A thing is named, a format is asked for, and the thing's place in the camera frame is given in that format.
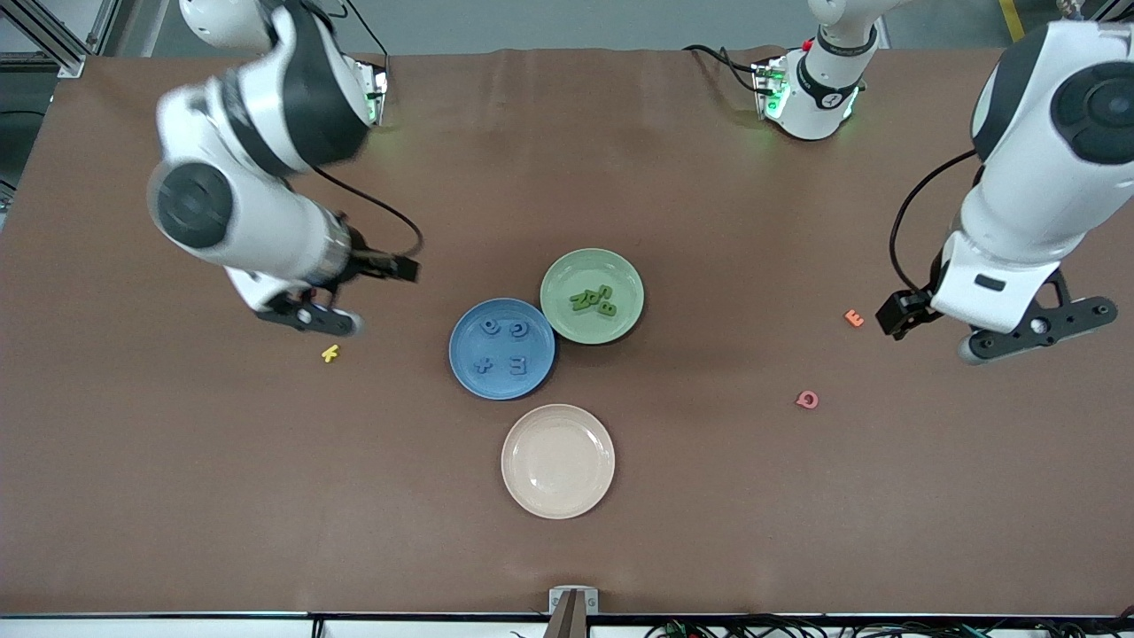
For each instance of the orange letter E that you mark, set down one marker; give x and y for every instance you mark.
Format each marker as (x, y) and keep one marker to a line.
(854, 317)

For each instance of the aluminium frame profile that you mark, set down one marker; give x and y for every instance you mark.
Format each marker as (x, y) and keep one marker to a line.
(53, 40)
(1118, 9)

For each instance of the green letter N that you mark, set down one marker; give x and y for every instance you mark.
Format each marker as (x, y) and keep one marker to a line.
(579, 303)

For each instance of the blue plate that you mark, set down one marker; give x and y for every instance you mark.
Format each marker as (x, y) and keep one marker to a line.
(501, 348)

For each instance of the dark camera pole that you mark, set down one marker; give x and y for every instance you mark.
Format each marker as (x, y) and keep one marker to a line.
(571, 622)

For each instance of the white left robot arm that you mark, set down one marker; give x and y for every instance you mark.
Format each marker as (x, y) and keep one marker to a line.
(1028, 177)

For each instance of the brown table cover mat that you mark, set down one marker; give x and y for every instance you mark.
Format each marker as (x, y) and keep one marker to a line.
(266, 496)

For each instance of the blue letter c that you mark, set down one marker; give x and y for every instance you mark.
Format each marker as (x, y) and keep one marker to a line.
(524, 329)

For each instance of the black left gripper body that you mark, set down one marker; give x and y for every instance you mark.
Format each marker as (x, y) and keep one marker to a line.
(902, 312)

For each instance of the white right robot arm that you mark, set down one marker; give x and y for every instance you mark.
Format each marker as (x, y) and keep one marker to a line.
(266, 115)

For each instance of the pink letter Q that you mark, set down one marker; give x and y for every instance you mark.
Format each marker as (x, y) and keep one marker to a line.
(801, 400)

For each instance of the green plate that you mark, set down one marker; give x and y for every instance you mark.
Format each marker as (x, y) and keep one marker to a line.
(620, 266)

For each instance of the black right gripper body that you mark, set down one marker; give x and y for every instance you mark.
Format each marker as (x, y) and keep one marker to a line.
(366, 263)

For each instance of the beige plate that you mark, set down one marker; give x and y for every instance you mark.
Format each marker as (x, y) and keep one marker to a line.
(557, 461)

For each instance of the grey metal mounting bracket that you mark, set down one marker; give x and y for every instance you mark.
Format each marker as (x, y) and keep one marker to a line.
(555, 601)

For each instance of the blue letter a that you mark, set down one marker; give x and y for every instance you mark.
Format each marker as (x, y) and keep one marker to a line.
(484, 326)

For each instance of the blue letter m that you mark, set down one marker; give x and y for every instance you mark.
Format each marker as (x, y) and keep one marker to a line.
(518, 364)

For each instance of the yellow letter k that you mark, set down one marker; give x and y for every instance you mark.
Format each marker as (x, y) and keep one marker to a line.
(330, 354)

